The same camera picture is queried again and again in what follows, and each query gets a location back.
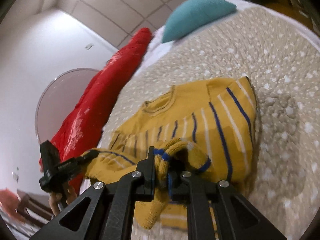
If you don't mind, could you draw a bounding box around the white bed sheet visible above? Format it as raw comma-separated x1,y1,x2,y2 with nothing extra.
135,0,319,76

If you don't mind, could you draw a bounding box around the red blanket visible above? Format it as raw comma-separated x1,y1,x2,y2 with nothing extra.
50,28,152,193

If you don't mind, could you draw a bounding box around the left hand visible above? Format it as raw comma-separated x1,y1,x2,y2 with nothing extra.
48,184,78,216

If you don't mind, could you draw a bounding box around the teal pillow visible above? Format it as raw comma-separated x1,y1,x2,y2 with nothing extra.
162,0,236,43

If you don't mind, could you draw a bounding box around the beige dotted quilted bedspread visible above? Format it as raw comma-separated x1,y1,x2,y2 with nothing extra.
99,7,319,239

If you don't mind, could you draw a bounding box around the yellow striped knit sweater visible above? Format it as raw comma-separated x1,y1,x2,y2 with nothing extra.
85,77,257,229

